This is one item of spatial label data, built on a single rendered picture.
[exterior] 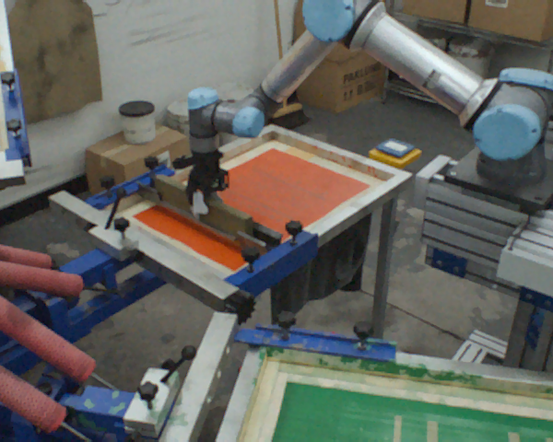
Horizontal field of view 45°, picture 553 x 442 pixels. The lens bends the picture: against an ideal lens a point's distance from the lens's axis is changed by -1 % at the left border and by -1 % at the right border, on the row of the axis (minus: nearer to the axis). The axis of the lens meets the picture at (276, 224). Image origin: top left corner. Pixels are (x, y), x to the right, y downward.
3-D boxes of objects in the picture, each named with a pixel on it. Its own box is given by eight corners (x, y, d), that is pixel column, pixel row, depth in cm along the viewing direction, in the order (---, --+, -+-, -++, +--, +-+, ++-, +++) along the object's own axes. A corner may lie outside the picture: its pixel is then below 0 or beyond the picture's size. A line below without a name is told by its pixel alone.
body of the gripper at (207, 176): (209, 201, 175) (207, 158, 169) (186, 190, 180) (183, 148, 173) (229, 190, 180) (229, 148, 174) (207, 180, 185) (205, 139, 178)
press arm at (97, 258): (119, 254, 171) (117, 238, 168) (135, 262, 168) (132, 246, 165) (61, 284, 160) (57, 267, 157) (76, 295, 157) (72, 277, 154)
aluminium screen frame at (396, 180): (271, 133, 243) (271, 123, 241) (411, 185, 210) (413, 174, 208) (88, 219, 193) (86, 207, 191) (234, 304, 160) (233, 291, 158)
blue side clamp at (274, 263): (302, 248, 182) (303, 226, 179) (317, 255, 180) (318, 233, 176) (223, 300, 163) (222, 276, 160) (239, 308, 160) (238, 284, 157)
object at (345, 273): (346, 267, 229) (351, 182, 212) (367, 277, 224) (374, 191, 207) (252, 335, 200) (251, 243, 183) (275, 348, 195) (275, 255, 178)
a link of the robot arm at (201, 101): (209, 99, 161) (179, 93, 164) (210, 142, 167) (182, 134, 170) (226, 89, 167) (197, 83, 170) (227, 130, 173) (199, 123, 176)
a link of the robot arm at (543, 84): (550, 124, 149) (564, 65, 142) (540, 147, 139) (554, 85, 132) (496, 115, 154) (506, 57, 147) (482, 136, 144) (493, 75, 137)
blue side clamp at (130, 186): (167, 183, 214) (165, 163, 210) (177, 189, 211) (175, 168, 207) (87, 220, 194) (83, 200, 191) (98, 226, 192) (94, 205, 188)
